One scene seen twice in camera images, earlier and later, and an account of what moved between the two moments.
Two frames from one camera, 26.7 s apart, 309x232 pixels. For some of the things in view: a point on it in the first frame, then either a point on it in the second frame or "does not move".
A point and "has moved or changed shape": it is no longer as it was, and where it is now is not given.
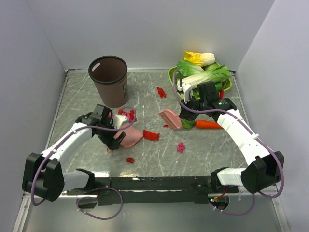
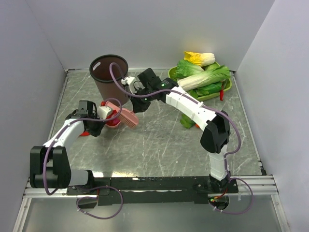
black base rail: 155,190 does not move
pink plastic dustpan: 132,136 → 112,119
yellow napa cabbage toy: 200,59 does not move
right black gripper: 185,112 → 138,107
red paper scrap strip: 132,113 has moved or changed shape
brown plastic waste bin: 109,74 does not move
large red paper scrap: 150,136 → 114,121
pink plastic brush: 174,121 → 128,118
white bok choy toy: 215,75 does not move
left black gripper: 111,143 → 96,132
